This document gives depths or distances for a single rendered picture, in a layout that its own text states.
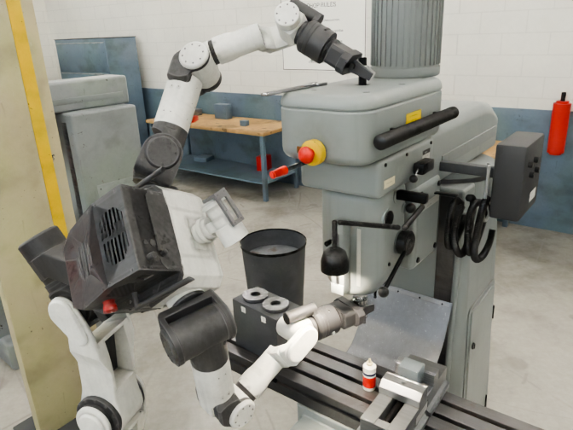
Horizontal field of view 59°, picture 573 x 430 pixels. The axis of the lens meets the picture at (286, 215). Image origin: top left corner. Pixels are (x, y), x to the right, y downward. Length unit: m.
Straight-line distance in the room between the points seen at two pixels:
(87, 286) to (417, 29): 1.05
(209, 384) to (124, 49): 7.62
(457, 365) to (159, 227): 1.28
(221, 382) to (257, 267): 2.25
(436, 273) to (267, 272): 1.80
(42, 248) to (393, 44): 1.08
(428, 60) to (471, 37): 4.17
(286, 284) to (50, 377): 1.53
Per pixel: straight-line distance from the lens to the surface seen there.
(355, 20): 6.21
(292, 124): 1.22
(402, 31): 1.48
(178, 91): 1.35
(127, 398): 1.61
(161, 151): 1.24
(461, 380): 2.09
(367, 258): 1.38
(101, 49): 8.50
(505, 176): 1.48
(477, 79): 5.67
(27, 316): 2.86
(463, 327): 1.95
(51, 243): 1.46
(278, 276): 3.46
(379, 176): 1.24
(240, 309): 1.81
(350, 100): 1.14
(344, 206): 1.35
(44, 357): 3.00
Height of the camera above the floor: 2.03
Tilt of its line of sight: 20 degrees down
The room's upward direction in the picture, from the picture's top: 2 degrees counter-clockwise
